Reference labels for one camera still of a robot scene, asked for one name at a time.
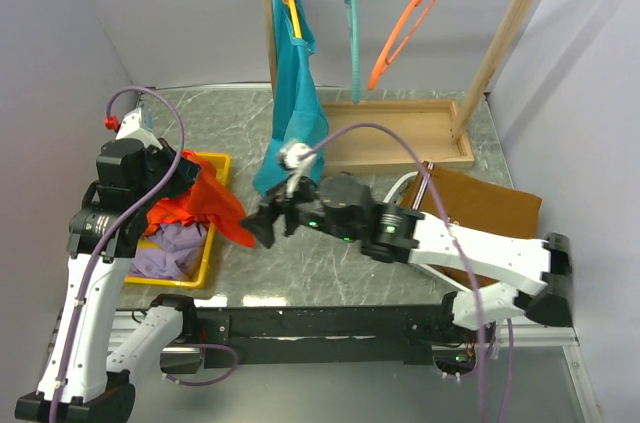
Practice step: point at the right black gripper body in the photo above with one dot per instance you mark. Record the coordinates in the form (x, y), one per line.
(311, 214)

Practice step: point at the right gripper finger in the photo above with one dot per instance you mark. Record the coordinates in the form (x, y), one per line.
(260, 223)
(277, 203)

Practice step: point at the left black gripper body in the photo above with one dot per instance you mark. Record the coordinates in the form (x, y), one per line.
(158, 162)

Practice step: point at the orange t shirt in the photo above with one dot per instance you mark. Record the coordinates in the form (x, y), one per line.
(208, 202)

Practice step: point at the orange plastic hanger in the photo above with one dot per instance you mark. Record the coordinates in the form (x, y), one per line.
(406, 26)

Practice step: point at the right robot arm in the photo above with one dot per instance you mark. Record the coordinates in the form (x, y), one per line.
(392, 238)

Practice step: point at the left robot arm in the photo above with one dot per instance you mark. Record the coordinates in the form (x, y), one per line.
(81, 382)

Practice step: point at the purple t shirt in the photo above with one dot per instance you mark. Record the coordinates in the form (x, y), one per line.
(173, 252)

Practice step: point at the blue t shirt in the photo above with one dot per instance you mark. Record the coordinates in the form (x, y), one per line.
(297, 111)

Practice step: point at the teal plastic hanger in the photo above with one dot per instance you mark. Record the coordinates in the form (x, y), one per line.
(352, 14)

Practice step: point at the white plastic basket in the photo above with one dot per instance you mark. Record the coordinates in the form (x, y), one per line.
(400, 188)

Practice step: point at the wooden clothes rack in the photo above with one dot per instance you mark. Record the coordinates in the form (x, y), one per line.
(390, 135)

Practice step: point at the yellow plastic tray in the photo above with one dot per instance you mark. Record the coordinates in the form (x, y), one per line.
(197, 280)

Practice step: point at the black base beam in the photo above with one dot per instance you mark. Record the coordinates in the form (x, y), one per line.
(300, 335)

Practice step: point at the brown shorts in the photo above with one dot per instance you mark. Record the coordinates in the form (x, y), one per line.
(514, 256)

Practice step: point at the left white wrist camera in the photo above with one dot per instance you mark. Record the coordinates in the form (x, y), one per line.
(133, 126)

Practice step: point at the aluminium frame rail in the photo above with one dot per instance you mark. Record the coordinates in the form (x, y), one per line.
(526, 334)

